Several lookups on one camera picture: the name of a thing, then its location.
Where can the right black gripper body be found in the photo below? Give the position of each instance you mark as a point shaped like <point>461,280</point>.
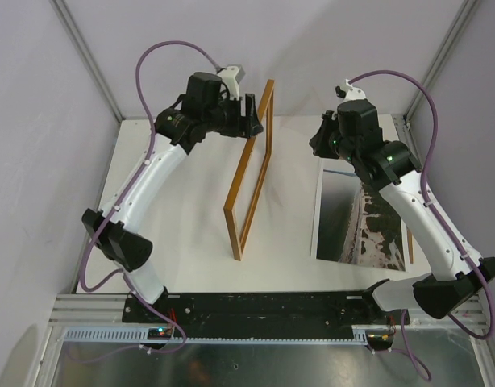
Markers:
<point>347,151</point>

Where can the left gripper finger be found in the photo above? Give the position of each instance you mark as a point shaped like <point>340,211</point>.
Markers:
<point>251,126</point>
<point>250,105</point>

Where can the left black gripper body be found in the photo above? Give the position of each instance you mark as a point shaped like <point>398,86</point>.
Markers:
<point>226,118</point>

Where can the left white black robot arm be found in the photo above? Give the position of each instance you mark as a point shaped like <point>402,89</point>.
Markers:
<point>115,225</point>

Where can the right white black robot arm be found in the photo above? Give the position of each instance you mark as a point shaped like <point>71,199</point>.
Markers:
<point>458,271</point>

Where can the aerial beach photo print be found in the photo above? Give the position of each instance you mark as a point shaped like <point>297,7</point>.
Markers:
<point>353,224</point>

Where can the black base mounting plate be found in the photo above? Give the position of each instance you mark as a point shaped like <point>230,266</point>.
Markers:
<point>277,315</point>

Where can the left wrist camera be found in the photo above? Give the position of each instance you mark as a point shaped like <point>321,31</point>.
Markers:
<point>231,76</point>

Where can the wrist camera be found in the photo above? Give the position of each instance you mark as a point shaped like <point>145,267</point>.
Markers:
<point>349,94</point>
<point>231,76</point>

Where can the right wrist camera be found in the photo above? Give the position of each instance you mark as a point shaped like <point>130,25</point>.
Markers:
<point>349,94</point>

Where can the brown frame backing board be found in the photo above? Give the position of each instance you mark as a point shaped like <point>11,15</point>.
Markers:
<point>410,245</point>

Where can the right aluminium corner post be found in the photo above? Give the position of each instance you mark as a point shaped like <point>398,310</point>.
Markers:
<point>454,33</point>

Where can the aluminium corner post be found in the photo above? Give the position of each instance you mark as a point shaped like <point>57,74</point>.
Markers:
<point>454,33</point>
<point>77,39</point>

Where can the left aluminium corner post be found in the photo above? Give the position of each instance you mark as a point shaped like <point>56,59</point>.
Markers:
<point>77,39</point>

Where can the aluminium front rail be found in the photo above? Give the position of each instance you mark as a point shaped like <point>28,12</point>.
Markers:
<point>107,309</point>

